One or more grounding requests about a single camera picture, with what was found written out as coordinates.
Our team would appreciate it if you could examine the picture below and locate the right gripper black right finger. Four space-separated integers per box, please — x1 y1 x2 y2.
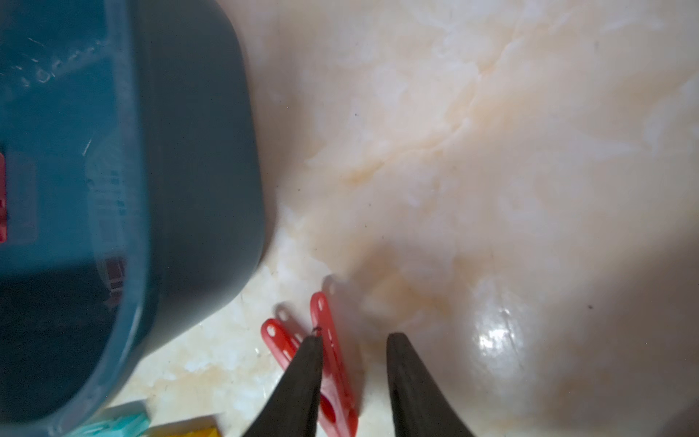
387 332 473 437

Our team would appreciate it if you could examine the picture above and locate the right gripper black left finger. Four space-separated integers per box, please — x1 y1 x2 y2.
244 336 323 437

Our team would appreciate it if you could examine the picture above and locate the red clothespin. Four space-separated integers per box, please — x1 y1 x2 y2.
249 291 359 436

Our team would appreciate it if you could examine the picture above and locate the yellow clothespin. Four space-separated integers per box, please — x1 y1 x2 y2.
144 426 220 437

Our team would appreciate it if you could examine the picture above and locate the teal plastic storage box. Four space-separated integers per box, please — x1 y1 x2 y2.
1 1 265 436

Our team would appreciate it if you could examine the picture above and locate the teal clothespin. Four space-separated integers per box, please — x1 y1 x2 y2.
67 413 150 437

